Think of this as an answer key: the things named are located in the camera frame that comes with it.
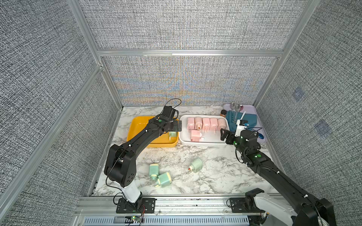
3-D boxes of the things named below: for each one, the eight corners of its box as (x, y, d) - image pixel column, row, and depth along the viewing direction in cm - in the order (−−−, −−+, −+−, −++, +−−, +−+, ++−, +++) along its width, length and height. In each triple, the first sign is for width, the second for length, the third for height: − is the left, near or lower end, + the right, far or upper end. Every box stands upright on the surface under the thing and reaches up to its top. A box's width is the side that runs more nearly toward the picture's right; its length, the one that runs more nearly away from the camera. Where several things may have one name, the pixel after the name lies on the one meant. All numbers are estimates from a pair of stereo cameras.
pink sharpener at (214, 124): (210, 133, 104) (211, 127, 98) (208, 123, 109) (210, 118, 104) (217, 133, 104) (219, 127, 98) (215, 123, 109) (217, 118, 104)
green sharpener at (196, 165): (191, 176, 85) (192, 172, 79) (186, 168, 88) (187, 164, 82) (203, 168, 88) (205, 164, 82) (198, 161, 91) (200, 156, 85)
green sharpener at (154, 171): (150, 182, 83) (147, 177, 77) (151, 168, 88) (149, 163, 82) (159, 182, 83) (157, 177, 77) (160, 168, 88) (158, 163, 82)
